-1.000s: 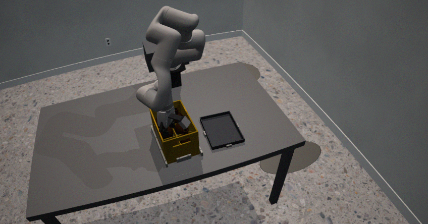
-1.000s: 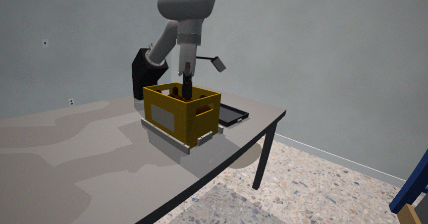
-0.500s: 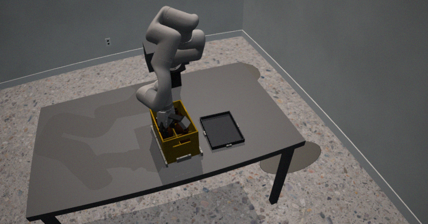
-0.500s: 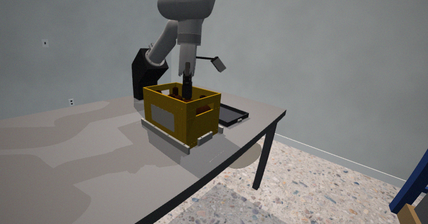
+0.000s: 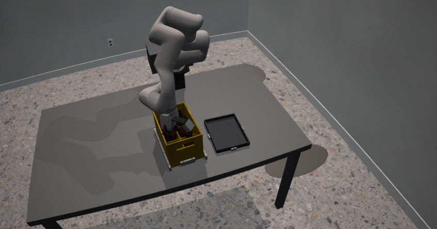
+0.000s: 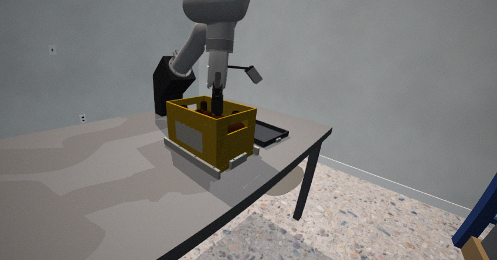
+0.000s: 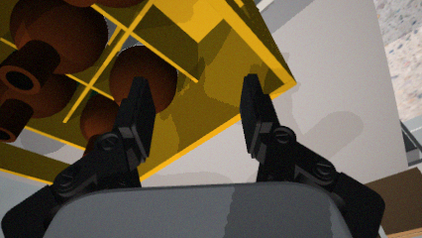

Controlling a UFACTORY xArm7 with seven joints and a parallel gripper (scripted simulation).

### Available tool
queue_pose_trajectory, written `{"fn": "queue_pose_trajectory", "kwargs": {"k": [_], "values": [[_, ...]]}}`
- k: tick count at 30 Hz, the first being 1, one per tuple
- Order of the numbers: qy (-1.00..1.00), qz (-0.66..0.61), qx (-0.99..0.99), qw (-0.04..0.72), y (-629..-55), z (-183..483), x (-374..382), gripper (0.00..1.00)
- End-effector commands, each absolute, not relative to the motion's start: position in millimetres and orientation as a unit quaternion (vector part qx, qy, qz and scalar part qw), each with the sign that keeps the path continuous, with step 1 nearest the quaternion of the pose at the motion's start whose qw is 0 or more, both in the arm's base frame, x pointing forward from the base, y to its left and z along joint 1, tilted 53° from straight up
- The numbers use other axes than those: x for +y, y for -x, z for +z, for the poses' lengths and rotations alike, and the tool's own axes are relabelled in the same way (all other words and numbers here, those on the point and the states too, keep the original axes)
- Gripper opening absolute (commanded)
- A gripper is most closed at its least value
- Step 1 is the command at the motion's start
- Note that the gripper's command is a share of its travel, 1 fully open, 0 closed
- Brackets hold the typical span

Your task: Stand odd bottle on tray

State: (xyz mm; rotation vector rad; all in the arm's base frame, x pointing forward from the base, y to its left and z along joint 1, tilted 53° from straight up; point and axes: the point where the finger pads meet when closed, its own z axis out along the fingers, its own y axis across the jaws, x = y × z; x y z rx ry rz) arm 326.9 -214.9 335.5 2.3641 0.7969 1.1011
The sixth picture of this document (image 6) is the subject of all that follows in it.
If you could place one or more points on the yellow translucent crate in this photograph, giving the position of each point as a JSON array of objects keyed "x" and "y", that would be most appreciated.
[{"x": 207, "y": 137}]

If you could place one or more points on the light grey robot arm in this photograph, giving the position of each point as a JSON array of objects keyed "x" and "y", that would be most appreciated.
[{"x": 207, "y": 31}]

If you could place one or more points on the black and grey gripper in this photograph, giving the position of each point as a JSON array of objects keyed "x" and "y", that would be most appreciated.
[{"x": 217, "y": 65}]

